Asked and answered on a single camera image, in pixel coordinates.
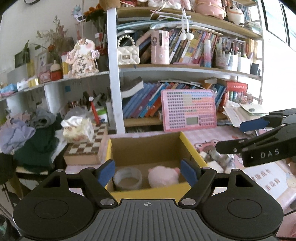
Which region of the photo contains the white quilted handbag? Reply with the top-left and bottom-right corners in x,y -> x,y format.
117,35 -> 140,65

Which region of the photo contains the grey timer gadget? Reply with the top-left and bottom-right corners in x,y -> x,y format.
208,149 -> 221,162

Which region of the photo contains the large white charger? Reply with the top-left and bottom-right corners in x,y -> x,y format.
207,161 -> 224,173

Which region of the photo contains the row of blue books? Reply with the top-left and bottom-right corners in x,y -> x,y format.
122,81 -> 175,119

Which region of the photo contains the clear packing tape roll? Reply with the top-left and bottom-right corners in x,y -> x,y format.
113,167 -> 142,191

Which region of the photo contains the red pen in cup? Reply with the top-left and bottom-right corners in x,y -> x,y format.
89,96 -> 100,126

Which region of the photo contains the yellow cardboard box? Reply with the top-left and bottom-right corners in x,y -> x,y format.
106,132 -> 207,202

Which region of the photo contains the pink keyboard learning toy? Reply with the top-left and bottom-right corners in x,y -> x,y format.
161,89 -> 217,133

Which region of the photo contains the stack of papers and books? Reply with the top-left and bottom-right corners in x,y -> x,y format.
223,101 -> 270,128

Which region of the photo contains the pink rabbit figurine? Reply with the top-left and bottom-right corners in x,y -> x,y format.
66,38 -> 100,78

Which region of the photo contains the pink cylinder holder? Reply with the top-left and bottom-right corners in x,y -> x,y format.
151,30 -> 170,65

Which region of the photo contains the floral tissue box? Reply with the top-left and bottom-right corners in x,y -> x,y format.
61,116 -> 94,143

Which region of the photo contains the pink checked tablecloth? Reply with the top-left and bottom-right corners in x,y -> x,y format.
66,126 -> 295,209

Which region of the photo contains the small white charger cube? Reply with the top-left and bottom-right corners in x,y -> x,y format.
199,151 -> 208,160

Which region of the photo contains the pink plush toy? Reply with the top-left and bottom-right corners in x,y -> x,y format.
148,166 -> 181,188

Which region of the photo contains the white bookshelf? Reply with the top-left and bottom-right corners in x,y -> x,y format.
1,7 -> 262,133

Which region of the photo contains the chessboard box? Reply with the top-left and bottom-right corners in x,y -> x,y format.
63,123 -> 108,166

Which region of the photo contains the white blue spray bottle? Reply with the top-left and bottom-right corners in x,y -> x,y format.
220,154 -> 235,169

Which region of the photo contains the pile of clothes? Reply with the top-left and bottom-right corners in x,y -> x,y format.
0,107 -> 68,183

